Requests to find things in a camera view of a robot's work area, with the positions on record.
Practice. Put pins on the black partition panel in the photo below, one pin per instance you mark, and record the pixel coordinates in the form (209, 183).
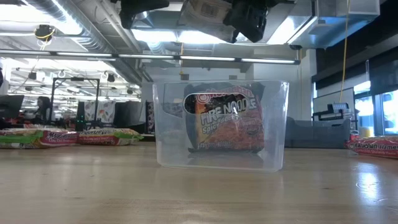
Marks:
(129, 113)

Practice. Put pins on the long ceiling light bar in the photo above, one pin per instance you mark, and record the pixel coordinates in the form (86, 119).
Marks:
(149, 56)

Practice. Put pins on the white noodle packet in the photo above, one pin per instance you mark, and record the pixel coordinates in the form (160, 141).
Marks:
(208, 15)

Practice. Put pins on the black desktop device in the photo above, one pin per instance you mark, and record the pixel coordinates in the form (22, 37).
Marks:
(337, 109)

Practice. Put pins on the large silver ventilation duct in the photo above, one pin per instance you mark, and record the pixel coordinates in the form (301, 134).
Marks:
(335, 21)

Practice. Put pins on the person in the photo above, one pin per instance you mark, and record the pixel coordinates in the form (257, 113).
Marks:
(43, 107)

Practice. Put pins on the white patterned cloth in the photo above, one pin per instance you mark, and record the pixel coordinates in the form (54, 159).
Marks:
(105, 110)

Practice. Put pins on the black computer monitor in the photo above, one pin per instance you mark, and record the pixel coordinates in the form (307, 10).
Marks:
(11, 105)

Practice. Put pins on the grey plastic bin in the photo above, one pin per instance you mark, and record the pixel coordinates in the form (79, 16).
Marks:
(317, 133)

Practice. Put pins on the lime chili shrimp ramen packet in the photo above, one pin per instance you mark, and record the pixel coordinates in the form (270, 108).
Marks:
(109, 137)
(373, 147)
(37, 138)

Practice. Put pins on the round silver ventilation duct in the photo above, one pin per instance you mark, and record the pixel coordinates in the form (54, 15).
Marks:
(93, 31)

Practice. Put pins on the black fire noodle packet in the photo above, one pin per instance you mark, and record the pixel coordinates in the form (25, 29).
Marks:
(230, 124)

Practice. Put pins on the clear plastic container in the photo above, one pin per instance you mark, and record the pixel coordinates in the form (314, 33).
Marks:
(168, 149)

